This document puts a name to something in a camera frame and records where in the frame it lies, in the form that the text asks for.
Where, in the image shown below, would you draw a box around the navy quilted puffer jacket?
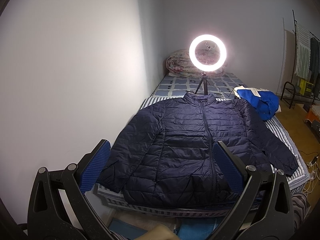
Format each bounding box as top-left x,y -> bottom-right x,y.
98,92 -> 299,210

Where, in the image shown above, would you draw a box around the black clothes rack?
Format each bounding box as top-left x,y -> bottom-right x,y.
280,14 -> 319,109

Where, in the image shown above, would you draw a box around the blue white striped bed cover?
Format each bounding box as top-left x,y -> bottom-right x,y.
93,96 -> 309,217

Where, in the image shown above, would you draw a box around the orange box with lace cover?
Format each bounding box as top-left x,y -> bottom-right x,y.
305,105 -> 320,134

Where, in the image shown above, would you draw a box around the blue white folded jacket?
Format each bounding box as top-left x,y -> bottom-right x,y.
233,86 -> 281,121

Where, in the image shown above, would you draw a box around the black mini tripod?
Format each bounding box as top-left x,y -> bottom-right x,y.
194,72 -> 208,95

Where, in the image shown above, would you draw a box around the striped towel on rack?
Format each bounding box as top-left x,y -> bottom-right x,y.
295,22 -> 311,80

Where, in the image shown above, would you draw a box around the rolled floral quilt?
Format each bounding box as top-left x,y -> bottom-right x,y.
165,49 -> 220,77

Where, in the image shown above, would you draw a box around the dark hanging garment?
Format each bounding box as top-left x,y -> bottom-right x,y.
309,37 -> 319,96

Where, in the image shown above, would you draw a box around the white power strip with cables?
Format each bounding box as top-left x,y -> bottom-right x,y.
299,150 -> 319,196

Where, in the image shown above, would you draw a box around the glowing ring light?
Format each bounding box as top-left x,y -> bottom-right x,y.
189,34 -> 227,72

